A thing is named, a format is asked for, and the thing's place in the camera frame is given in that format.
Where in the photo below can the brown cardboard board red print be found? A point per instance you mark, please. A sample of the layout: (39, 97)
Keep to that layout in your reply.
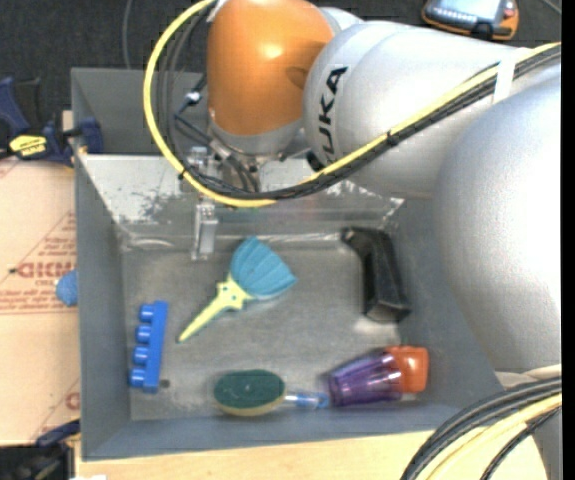
(22, 348)

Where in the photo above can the blue block with round pegs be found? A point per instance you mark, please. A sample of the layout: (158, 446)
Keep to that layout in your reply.
(151, 353)

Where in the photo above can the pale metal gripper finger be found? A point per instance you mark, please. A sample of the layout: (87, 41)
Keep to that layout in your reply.
(206, 233)
(198, 158)

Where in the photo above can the blue and yellow toy brush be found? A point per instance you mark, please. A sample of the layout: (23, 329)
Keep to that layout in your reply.
(262, 270)

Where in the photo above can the purple cup with orange lid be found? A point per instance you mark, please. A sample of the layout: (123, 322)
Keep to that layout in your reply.
(367, 378)

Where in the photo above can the grey metal bin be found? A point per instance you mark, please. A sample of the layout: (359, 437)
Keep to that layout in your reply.
(292, 328)

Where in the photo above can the black plastic angled holder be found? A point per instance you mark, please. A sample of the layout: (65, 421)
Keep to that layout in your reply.
(384, 278)

